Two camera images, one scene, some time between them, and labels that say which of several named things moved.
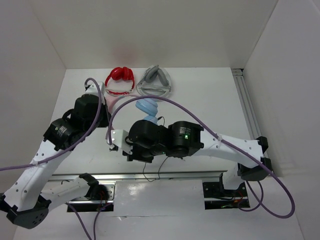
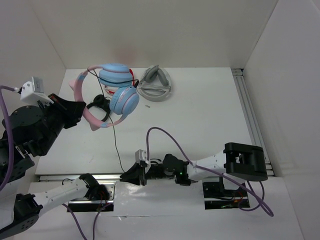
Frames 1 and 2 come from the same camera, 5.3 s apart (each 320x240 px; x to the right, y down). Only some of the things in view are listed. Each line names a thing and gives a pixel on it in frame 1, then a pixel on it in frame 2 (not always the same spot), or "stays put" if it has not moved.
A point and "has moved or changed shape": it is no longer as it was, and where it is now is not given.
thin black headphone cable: (161, 165) has moved or changed shape
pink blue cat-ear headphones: (148, 107) → (124, 100)
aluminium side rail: (238, 74) stays put
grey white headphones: (155, 82) stays put
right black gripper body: (143, 154) → (155, 171)
